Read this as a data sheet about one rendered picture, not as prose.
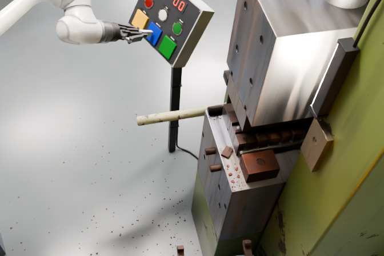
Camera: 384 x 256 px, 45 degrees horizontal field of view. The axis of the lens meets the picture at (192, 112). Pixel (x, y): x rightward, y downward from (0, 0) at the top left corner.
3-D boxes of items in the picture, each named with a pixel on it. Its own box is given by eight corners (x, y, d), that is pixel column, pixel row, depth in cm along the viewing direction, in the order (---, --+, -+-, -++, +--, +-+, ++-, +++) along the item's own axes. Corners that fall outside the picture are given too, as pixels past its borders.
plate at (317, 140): (311, 172, 141) (327, 141, 128) (300, 148, 147) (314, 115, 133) (316, 171, 142) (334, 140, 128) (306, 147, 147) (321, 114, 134)
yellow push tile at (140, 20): (141, 32, 204) (147, 18, 200) (131, 23, 207) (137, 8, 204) (144, 32, 205) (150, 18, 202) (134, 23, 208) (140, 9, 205)
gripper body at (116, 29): (98, 34, 184) (115, 34, 191) (109, 46, 180) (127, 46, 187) (104, 17, 180) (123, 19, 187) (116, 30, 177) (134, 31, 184)
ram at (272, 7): (259, 148, 148) (288, 60, 116) (226, 62, 170) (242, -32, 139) (377, 128, 156) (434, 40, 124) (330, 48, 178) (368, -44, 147)
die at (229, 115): (236, 155, 175) (239, 143, 169) (221, 114, 187) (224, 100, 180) (337, 138, 184) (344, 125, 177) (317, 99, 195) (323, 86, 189)
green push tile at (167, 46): (168, 60, 195) (176, 45, 191) (157, 49, 198) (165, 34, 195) (171, 60, 196) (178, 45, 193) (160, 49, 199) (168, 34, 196)
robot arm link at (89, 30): (106, 40, 172) (99, 6, 173) (71, 39, 160) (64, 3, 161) (89, 48, 179) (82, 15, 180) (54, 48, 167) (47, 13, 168)
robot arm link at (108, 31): (97, 48, 176) (110, 48, 181) (106, 28, 172) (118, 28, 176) (84, 34, 180) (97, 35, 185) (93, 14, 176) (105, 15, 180)
